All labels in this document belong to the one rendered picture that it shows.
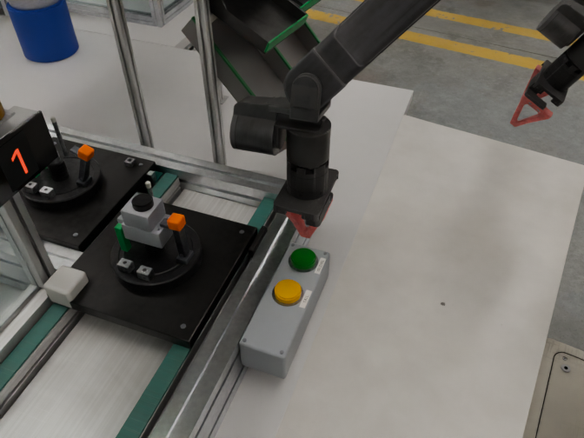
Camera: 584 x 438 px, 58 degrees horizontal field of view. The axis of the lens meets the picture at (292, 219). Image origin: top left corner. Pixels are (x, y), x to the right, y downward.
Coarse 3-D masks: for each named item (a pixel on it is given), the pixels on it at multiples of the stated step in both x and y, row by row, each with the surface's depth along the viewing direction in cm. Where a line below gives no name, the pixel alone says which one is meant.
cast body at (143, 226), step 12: (132, 204) 75; (144, 204) 75; (156, 204) 76; (120, 216) 80; (132, 216) 75; (144, 216) 74; (156, 216) 77; (168, 216) 79; (132, 228) 77; (144, 228) 76; (156, 228) 77; (132, 240) 79; (144, 240) 78; (156, 240) 77; (168, 240) 79
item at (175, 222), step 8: (176, 216) 76; (160, 224) 77; (168, 224) 76; (176, 224) 75; (184, 224) 77; (176, 232) 77; (184, 232) 78; (176, 240) 78; (184, 240) 78; (184, 248) 79; (184, 256) 80
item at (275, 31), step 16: (224, 0) 91; (240, 0) 92; (256, 0) 94; (272, 0) 96; (288, 0) 94; (224, 16) 87; (240, 16) 90; (256, 16) 92; (272, 16) 93; (288, 16) 95; (304, 16) 93; (240, 32) 88; (256, 32) 86; (272, 32) 91; (288, 32) 90; (272, 48) 89
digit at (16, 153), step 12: (12, 144) 62; (24, 144) 64; (0, 156) 61; (12, 156) 63; (24, 156) 65; (12, 168) 63; (24, 168) 65; (36, 168) 67; (12, 180) 64; (24, 180) 66
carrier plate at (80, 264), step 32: (192, 224) 90; (224, 224) 90; (96, 256) 84; (224, 256) 84; (96, 288) 80; (192, 288) 80; (224, 288) 81; (128, 320) 76; (160, 320) 76; (192, 320) 76
